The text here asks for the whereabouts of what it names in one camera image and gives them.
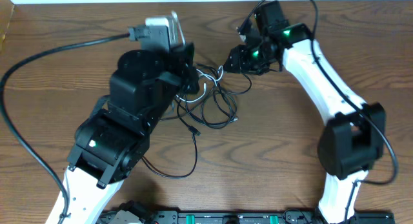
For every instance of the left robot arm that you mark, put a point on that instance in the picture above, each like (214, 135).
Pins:
(116, 135)

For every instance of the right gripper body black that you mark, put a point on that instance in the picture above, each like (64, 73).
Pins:
(257, 61)

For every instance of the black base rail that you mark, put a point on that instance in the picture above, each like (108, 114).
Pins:
(134, 212)

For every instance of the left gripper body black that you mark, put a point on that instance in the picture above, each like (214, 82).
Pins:
(190, 68)

